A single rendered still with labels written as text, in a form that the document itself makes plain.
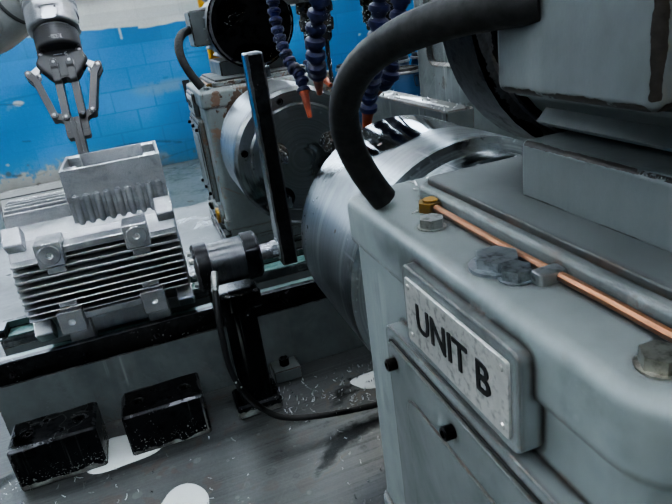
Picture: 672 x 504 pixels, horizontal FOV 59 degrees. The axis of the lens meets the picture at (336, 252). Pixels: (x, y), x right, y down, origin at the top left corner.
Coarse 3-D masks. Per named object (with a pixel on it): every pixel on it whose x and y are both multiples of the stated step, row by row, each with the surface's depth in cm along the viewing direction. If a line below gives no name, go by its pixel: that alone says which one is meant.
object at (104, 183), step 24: (144, 144) 82; (72, 168) 73; (96, 168) 73; (120, 168) 74; (144, 168) 75; (72, 192) 73; (96, 192) 74; (120, 192) 75; (144, 192) 76; (96, 216) 75
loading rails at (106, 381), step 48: (288, 288) 85; (0, 336) 84; (96, 336) 79; (144, 336) 80; (192, 336) 82; (288, 336) 87; (336, 336) 90; (0, 384) 76; (48, 384) 78; (96, 384) 80; (144, 384) 82
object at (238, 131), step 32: (288, 96) 104; (320, 96) 106; (224, 128) 116; (288, 128) 106; (320, 128) 107; (224, 160) 118; (256, 160) 106; (288, 160) 107; (320, 160) 109; (256, 192) 108; (288, 192) 109
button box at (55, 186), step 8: (40, 184) 96; (48, 184) 96; (56, 184) 96; (8, 192) 95; (16, 192) 95; (24, 192) 95; (32, 192) 95; (40, 192) 96; (48, 192) 96; (0, 200) 94; (8, 200) 94
